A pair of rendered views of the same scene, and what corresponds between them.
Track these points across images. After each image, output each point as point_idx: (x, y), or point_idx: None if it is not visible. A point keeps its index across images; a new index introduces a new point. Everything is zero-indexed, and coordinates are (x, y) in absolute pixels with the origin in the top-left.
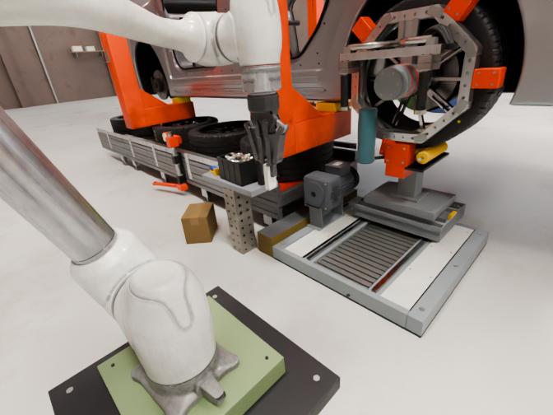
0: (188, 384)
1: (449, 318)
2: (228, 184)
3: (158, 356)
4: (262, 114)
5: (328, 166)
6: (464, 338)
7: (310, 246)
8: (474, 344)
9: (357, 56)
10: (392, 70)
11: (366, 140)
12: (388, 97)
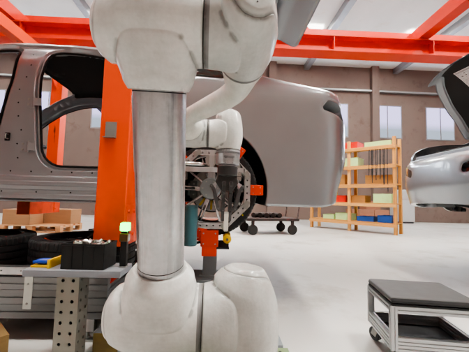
0: None
1: (284, 344)
2: (79, 272)
3: (272, 332)
4: (228, 178)
5: None
6: (301, 350)
7: None
8: (307, 351)
9: (190, 168)
10: (212, 179)
11: (193, 227)
12: (211, 196)
